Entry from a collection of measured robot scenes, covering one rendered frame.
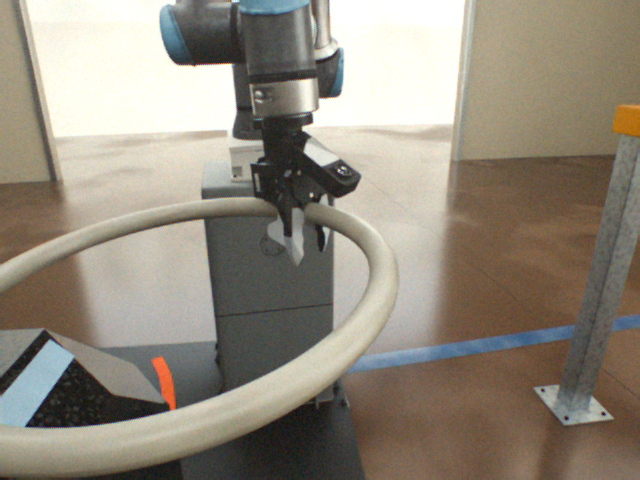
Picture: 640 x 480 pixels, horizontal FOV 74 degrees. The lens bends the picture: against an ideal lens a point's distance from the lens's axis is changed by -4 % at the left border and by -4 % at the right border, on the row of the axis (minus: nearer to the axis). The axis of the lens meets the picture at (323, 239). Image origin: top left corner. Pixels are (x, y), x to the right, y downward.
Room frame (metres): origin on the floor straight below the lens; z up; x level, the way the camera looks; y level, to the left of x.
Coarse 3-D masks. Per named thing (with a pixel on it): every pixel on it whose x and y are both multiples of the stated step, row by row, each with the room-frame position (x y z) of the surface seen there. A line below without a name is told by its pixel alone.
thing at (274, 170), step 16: (256, 128) 0.64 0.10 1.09; (272, 128) 0.59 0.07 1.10; (288, 128) 0.61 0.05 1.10; (272, 144) 0.63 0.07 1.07; (272, 160) 0.62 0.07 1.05; (288, 160) 0.60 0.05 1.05; (272, 176) 0.60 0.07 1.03; (288, 176) 0.58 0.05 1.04; (304, 176) 0.60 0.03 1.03; (256, 192) 0.62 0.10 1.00; (272, 192) 0.61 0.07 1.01; (304, 192) 0.59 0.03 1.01; (320, 192) 0.62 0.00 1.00
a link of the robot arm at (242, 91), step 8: (240, 64) 1.37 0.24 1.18; (232, 72) 1.41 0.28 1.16; (240, 72) 1.38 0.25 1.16; (240, 80) 1.38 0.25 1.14; (248, 80) 1.37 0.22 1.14; (240, 88) 1.38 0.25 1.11; (248, 88) 1.37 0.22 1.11; (240, 96) 1.39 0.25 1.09; (248, 96) 1.37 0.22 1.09; (240, 104) 1.39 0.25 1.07; (248, 104) 1.37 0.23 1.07
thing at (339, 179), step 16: (288, 144) 0.59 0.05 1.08; (304, 144) 0.59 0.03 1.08; (320, 144) 0.61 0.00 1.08; (304, 160) 0.57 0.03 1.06; (320, 160) 0.57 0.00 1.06; (336, 160) 0.58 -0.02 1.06; (320, 176) 0.56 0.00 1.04; (336, 176) 0.55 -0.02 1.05; (352, 176) 0.56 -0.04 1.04; (336, 192) 0.54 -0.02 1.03
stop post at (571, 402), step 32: (608, 192) 1.30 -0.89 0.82; (608, 224) 1.27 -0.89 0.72; (608, 256) 1.24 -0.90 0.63; (608, 288) 1.23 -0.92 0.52; (576, 320) 1.30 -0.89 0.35; (608, 320) 1.23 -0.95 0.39; (576, 352) 1.27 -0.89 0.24; (576, 384) 1.23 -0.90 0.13; (576, 416) 1.20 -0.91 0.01; (608, 416) 1.20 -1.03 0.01
